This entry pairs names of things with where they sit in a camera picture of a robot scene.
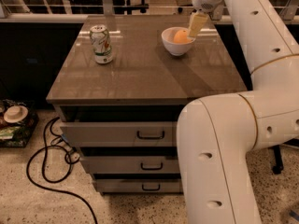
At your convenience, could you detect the black floor cable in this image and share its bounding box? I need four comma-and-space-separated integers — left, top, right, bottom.
25, 116, 99, 224

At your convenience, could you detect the green white soda can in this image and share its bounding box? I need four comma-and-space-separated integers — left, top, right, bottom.
90, 25, 113, 64

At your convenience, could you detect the beige hat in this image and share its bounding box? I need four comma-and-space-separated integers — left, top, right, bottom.
4, 105, 28, 123

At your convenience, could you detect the middle grey drawer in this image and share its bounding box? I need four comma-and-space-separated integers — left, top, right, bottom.
81, 156, 179, 174

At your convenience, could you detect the orange fruit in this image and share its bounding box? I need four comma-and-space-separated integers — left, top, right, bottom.
173, 29, 191, 44

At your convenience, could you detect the grey drawer cabinet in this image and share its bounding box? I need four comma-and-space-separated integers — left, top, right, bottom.
47, 16, 246, 182

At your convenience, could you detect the white ceramic bowl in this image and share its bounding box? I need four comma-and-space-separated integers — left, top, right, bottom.
161, 27, 195, 56

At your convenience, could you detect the black stand leg with caster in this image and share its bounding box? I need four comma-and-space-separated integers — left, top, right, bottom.
272, 146, 284, 175

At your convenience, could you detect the grey drawer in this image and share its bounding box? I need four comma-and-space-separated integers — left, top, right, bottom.
61, 122, 176, 147
93, 179, 182, 194
81, 156, 179, 174

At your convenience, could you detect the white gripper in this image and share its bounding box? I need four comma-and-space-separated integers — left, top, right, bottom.
188, 0, 224, 38

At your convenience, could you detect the top grey drawer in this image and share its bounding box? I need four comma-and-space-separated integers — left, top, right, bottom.
61, 122, 176, 147

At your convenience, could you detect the bottom grey drawer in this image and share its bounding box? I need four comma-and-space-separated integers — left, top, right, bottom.
93, 179, 182, 194

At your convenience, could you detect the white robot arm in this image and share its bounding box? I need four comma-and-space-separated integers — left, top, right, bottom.
177, 0, 299, 224

